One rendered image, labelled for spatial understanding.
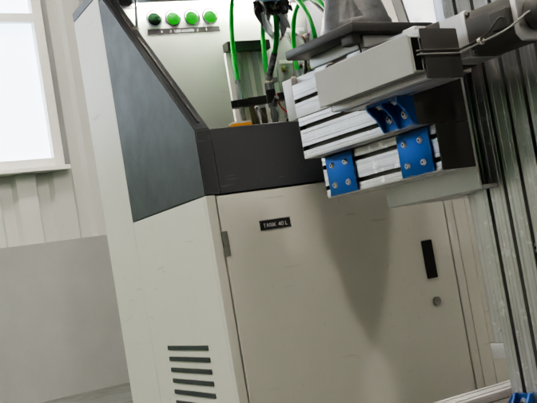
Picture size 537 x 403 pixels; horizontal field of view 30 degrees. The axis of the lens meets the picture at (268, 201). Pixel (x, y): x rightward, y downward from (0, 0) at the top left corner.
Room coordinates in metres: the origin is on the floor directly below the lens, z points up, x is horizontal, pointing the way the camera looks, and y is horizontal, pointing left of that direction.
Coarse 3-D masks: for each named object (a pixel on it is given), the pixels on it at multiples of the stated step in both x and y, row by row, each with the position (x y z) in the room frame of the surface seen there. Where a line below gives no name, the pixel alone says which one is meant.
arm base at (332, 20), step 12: (324, 0) 2.05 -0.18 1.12; (336, 0) 2.01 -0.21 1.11; (348, 0) 2.00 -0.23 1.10; (360, 0) 2.00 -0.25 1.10; (372, 0) 2.01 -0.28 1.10; (324, 12) 2.04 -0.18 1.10; (336, 12) 2.01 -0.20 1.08; (348, 12) 2.00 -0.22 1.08; (360, 12) 1.99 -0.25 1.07; (372, 12) 2.00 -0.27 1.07; (384, 12) 2.02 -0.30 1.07; (324, 24) 2.03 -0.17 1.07; (336, 24) 2.00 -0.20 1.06
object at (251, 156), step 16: (224, 128) 2.41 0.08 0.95; (240, 128) 2.43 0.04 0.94; (256, 128) 2.45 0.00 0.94; (272, 128) 2.47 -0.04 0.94; (288, 128) 2.49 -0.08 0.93; (224, 144) 2.41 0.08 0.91; (240, 144) 2.43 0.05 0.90; (256, 144) 2.44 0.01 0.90; (272, 144) 2.46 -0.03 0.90; (288, 144) 2.48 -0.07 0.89; (224, 160) 2.40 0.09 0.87; (240, 160) 2.42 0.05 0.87; (256, 160) 2.44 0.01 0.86; (272, 160) 2.46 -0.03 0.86; (288, 160) 2.48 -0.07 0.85; (304, 160) 2.50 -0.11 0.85; (320, 160) 2.52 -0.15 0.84; (224, 176) 2.40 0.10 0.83; (240, 176) 2.42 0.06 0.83; (256, 176) 2.44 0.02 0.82; (272, 176) 2.46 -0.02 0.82; (288, 176) 2.48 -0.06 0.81; (304, 176) 2.50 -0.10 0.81; (320, 176) 2.52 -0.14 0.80; (224, 192) 2.40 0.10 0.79
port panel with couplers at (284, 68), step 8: (272, 24) 3.09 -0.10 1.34; (296, 24) 3.13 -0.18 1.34; (304, 24) 3.14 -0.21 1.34; (288, 32) 3.12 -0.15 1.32; (304, 32) 3.14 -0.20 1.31; (272, 40) 3.09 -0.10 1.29; (280, 40) 3.10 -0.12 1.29; (296, 40) 3.13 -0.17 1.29; (280, 48) 3.10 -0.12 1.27; (288, 48) 3.11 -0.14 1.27; (280, 56) 3.10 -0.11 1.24; (280, 64) 3.10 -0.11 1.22; (288, 64) 3.11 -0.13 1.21; (280, 72) 3.09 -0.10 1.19; (288, 72) 3.11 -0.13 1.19; (280, 80) 3.09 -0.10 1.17; (280, 88) 3.09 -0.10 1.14
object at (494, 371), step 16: (384, 0) 3.01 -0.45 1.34; (464, 208) 2.70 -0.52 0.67; (464, 224) 2.69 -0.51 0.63; (464, 240) 2.69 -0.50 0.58; (464, 256) 2.69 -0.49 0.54; (464, 272) 2.68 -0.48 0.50; (480, 272) 2.70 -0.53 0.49; (480, 288) 2.70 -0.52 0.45; (480, 304) 2.70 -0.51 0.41; (480, 320) 2.69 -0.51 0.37; (480, 336) 2.69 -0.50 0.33; (480, 352) 2.68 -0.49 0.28; (496, 368) 2.70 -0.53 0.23
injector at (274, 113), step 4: (268, 84) 2.75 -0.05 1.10; (272, 84) 2.75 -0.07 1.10; (268, 88) 2.75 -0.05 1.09; (272, 88) 2.75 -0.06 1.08; (268, 92) 2.75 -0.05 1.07; (272, 92) 2.75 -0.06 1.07; (268, 96) 2.75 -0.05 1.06; (272, 96) 2.75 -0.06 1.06; (276, 96) 2.74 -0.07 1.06; (268, 100) 2.75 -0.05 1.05; (272, 100) 2.74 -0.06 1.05; (276, 100) 2.74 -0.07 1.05; (268, 104) 2.76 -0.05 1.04; (272, 104) 2.75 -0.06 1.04; (276, 104) 2.75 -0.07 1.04; (272, 108) 2.75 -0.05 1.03; (272, 112) 2.75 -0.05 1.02; (276, 112) 2.76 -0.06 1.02; (272, 116) 2.76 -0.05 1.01; (276, 116) 2.76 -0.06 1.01; (272, 120) 2.76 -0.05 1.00; (276, 120) 2.76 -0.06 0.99
